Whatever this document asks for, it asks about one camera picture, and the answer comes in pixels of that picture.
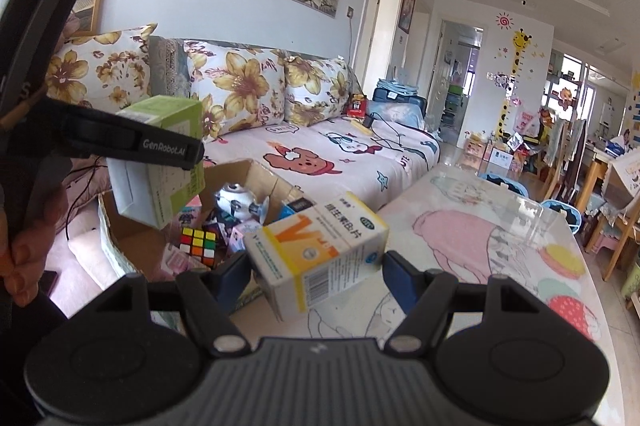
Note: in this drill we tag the stack of blue folded cloth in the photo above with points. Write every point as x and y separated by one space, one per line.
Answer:
395 86

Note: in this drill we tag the blue chair back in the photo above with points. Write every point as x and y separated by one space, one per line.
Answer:
562 213
505 183

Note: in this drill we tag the green and white box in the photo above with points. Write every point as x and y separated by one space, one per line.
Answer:
150 191

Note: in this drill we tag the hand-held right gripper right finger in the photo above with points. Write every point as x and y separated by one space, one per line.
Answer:
400 278

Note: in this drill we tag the wooden chair with fabric cover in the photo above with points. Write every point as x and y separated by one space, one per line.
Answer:
622 206

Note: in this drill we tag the wooden dining table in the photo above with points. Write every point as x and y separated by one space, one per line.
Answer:
595 171

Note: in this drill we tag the hanging clothes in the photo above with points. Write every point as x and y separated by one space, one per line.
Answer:
565 156

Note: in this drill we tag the cartoon monkey wall sticker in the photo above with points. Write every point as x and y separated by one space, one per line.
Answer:
502 82

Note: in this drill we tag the giraffe height chart sticker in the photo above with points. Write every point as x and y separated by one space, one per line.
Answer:
517 76

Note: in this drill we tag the grey sofa throw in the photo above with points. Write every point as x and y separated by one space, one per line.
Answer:
167 66

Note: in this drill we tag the small dark framed picture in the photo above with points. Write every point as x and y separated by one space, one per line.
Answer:
407 9

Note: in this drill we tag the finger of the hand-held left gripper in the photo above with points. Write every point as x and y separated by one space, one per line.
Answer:
125 141

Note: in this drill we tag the brown cardboard box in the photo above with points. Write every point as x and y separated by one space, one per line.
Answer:
235 178

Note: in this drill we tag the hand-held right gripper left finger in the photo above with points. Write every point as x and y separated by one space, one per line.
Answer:
232 278

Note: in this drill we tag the person's left hand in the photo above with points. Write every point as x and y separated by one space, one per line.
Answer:
30 266

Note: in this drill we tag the pink white shopping bag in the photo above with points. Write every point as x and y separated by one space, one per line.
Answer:
527 121

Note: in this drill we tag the black suitcase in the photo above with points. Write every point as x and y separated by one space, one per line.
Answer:
407 99

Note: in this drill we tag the floral sofa cushion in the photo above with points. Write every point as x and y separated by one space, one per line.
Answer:
315 91
105 66
235 86

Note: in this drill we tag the green waste bin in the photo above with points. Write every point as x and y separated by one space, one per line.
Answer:
632 286

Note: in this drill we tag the white round robot toy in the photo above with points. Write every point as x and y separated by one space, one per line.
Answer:
237 201

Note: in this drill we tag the black power adapter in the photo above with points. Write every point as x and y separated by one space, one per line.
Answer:
370 121

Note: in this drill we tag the white and orange box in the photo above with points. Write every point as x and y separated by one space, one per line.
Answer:
310 251

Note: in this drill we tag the small red box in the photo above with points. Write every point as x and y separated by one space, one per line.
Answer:
357 105

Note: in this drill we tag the black box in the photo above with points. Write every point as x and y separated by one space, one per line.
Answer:
299 206

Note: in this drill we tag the sofa with pink cartoon cover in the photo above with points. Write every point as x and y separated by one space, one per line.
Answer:
325 166

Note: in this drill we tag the multicoloured puzzle cube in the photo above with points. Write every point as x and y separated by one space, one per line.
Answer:
200 246

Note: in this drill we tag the green storage drawer tower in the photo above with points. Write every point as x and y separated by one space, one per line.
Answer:
453 109

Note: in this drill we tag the pink barcode box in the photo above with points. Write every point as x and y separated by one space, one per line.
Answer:
176 262

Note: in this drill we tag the pink stool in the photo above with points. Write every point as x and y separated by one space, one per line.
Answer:
605 233

